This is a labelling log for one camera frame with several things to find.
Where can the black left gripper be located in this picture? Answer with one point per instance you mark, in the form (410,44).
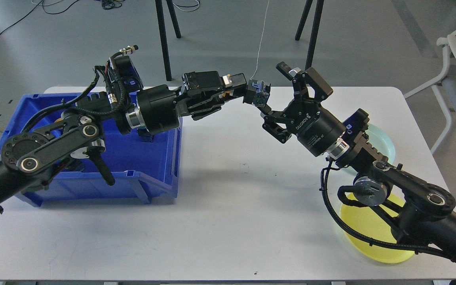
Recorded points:
(203,93)

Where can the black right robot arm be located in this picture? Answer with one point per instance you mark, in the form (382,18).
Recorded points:
(420,214)

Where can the yellow plate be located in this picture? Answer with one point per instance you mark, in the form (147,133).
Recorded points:
(368,223)

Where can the black tripod leg left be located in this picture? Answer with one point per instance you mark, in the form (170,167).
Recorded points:
(163,35)

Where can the light green plate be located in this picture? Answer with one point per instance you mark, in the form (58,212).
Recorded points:
(382,142)

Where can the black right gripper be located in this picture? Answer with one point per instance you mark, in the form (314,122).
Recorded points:
(315,127)

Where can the black tripod leg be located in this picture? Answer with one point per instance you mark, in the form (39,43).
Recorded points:
(319,6)
(163,35)

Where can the blue plastic storage bin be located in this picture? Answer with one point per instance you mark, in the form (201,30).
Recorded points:
(141,170)

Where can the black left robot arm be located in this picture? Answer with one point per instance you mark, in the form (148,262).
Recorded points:
(58,136)

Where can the black tripod leg right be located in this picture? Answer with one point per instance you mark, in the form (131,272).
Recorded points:
(319,6)

